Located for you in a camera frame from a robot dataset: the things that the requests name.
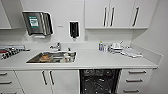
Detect stainless steel dishwasher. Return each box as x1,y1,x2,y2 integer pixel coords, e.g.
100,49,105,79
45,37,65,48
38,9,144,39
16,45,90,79
78,68,122,94

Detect stainless steel sink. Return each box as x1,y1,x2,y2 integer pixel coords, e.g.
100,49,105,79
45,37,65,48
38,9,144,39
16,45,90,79
25,50,78,64

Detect blue dish soap bottle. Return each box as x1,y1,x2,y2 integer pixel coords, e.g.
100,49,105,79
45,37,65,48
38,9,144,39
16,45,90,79
97,40,104,52

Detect white two-door base cabinet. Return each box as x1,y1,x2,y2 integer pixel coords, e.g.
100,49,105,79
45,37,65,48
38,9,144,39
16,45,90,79
14,69,80,94

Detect container with orange sponge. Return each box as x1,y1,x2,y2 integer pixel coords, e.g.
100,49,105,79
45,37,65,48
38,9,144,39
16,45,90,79
39,53,54,62

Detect black soap dispenser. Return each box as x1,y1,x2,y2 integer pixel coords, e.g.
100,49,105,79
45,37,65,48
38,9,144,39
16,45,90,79
68,20,80,40

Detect small white bottle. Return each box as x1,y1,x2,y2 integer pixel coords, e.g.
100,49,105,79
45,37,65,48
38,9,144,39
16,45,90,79
102,43,108,53

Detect white plate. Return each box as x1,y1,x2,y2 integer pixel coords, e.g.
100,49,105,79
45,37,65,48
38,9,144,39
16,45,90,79
61,54,75,64

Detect white mug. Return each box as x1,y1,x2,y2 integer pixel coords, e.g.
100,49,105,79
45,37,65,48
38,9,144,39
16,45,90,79
64,51,73,63

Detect stack of white plates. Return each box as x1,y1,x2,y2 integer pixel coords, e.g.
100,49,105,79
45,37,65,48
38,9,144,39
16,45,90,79
108,44,125,54

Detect steel paper towel dispenser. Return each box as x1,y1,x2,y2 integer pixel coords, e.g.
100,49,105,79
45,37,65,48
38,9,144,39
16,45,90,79
21,10,54,37

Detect chrome faucet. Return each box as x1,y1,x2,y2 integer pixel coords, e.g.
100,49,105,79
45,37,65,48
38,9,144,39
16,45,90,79
49,42,63,52

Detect black cabinet door handle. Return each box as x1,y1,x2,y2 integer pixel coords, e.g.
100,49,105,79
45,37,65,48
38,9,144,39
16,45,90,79
102,6,108,27
131,6,141,27
109,6,116,27

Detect white drawer unit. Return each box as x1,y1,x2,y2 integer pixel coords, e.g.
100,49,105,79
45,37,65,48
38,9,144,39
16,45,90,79
0,69,17,94
117,68,154,94

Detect small chrome sink pump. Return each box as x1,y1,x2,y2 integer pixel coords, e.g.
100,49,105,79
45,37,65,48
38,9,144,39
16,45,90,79
67,46,72,53

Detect white cups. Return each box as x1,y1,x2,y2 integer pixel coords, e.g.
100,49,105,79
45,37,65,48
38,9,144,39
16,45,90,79
111,42,123,50

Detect grey utensil handle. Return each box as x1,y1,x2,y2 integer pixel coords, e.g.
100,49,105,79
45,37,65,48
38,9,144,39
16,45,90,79
118,40,124,46

